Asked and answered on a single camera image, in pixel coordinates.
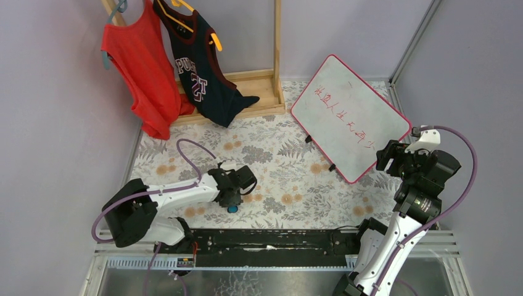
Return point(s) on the red tank top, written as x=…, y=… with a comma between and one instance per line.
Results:
x=138, y=53

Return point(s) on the teal clothes hanger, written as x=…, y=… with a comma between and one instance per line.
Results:
x=112, y=24

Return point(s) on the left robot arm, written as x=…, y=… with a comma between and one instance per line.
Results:
x=135, y=212

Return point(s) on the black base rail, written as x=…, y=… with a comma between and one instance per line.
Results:
x=269, y=248

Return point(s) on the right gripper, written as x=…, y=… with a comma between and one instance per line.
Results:
x=392, y=155

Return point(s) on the navy basketball jersey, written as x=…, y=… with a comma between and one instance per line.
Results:
x=197, y=66

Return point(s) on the wooden clothes rack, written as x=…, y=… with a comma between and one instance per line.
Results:
x=265, y=83

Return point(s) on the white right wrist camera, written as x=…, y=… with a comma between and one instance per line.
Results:
x=426, y=141

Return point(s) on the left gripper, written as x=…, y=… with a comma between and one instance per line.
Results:
x=233, y=198

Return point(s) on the floral table mat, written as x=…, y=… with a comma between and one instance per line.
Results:
x=295, y=189

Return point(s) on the yellow clothes hanger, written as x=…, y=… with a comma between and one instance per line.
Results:
x=163, y=7

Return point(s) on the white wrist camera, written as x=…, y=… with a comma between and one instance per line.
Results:
x=426, y=141
x=228, y=165

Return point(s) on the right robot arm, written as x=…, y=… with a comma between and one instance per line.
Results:
x=385, y=248

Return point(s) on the pink framed whiteboard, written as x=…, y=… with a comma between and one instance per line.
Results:
x=347, y=119

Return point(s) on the wire whiteboard stand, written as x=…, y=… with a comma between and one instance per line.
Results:
x=310, y=140

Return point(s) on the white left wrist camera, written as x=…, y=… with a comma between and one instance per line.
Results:
x=228, y=165

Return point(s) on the blue whiteboard eraser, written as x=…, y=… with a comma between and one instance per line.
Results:
x=232, y=209

